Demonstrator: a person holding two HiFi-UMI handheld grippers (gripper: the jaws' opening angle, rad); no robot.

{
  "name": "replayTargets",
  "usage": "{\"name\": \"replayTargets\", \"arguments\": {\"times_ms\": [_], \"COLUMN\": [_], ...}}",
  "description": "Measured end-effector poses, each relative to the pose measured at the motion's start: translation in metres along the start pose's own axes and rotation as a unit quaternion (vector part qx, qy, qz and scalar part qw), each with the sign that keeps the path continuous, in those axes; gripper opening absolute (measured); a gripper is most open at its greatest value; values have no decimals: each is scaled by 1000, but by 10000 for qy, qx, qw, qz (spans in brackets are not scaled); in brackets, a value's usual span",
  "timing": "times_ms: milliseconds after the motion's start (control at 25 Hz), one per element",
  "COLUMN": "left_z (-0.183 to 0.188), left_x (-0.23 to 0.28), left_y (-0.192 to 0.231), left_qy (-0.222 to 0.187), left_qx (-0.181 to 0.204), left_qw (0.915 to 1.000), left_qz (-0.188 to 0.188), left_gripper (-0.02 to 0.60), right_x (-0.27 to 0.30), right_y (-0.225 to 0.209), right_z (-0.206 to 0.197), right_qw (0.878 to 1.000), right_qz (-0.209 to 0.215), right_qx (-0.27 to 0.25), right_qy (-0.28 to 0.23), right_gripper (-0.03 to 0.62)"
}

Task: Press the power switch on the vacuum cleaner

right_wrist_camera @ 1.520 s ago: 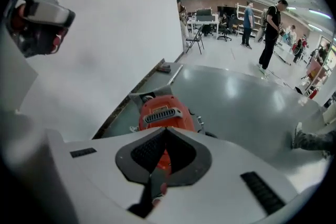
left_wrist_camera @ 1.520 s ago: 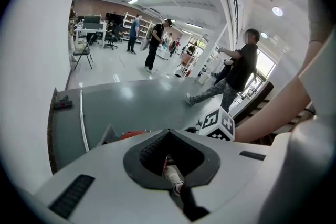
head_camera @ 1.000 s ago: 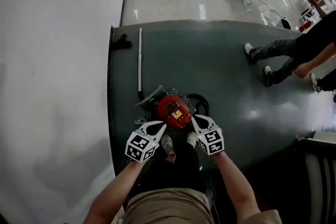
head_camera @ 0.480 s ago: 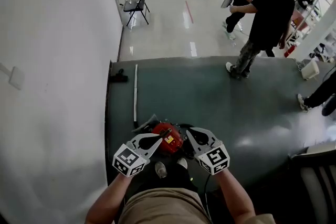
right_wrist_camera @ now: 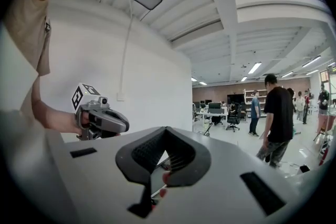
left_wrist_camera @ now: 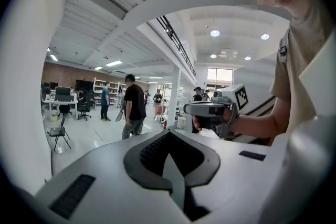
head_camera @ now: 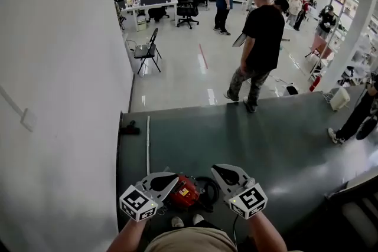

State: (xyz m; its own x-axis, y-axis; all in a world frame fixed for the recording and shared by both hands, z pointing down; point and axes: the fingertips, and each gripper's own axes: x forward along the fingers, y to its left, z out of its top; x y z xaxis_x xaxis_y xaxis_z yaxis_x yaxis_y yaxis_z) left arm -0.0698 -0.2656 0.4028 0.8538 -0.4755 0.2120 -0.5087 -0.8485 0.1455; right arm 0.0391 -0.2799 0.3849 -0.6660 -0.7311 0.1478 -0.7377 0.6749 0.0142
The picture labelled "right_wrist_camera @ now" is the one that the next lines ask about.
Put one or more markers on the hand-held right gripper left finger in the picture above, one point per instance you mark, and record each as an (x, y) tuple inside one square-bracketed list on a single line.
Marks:
[(123, 162)]

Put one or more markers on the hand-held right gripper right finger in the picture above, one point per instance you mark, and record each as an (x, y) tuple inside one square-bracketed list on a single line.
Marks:
[(199, 165)]

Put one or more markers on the rectangular ceiling light panel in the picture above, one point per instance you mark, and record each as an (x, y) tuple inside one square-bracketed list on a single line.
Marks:
[(244, 78), (194, 79), (254, 67)]

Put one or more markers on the small grey fisheye camera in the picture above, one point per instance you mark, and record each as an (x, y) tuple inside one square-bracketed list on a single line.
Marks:
[(103, 101)]

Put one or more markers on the black computer monitor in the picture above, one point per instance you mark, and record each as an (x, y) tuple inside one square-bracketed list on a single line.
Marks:
[(214, 105)]

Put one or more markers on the white shelving rack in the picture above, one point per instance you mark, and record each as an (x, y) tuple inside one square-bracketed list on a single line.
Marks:
[(260, 93)]

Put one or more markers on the white office desk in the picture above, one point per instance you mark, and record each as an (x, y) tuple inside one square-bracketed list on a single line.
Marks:
[(212, 114)]

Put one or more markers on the person's left forearm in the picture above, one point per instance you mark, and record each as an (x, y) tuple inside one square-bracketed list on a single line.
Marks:
[(57, 119)]

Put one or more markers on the black office chair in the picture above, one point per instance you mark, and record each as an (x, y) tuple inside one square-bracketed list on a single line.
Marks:
[(233, 119)]

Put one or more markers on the person's left hand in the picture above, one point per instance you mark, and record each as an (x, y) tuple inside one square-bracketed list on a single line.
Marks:
[(84, 118)]

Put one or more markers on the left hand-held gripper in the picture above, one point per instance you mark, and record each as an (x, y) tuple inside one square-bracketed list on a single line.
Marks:
[(115, 119)]

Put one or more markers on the person's beige shirt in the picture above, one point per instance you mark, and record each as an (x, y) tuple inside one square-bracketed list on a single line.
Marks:
[(26, 21)]

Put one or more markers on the black wall screen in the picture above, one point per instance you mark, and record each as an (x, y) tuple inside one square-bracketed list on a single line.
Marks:
[(235, 98)]

